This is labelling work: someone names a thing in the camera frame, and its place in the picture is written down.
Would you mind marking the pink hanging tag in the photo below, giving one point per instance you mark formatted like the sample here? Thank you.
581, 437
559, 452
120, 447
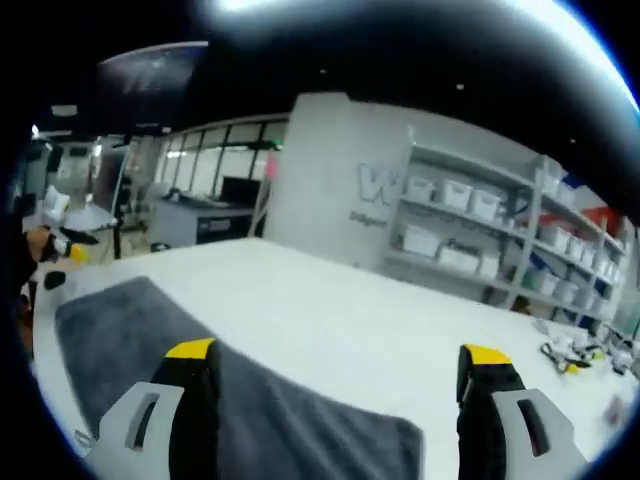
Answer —
271, 166

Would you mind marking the row of white storage bins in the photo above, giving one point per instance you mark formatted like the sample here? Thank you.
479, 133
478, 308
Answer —
457, 192

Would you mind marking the grey towel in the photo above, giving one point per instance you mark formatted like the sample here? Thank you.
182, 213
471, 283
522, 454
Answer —
280, 410

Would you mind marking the person's left hand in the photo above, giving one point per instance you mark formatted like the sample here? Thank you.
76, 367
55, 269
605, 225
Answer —
41, 245

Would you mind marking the black screen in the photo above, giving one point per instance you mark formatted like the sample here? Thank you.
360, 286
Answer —
242, 188

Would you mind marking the grey metal storage shelf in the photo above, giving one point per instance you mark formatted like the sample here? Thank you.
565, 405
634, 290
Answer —
532, 210

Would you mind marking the ceiling light strip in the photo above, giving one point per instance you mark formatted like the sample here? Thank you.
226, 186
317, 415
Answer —
260, 6

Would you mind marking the black rounded object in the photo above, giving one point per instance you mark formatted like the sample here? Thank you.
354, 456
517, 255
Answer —
54, 281

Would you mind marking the cabinet with black front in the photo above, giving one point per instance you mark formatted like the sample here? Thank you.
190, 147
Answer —
225, 227

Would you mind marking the yellow and black tool clutter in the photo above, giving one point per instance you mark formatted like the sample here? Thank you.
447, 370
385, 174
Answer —
570, 355

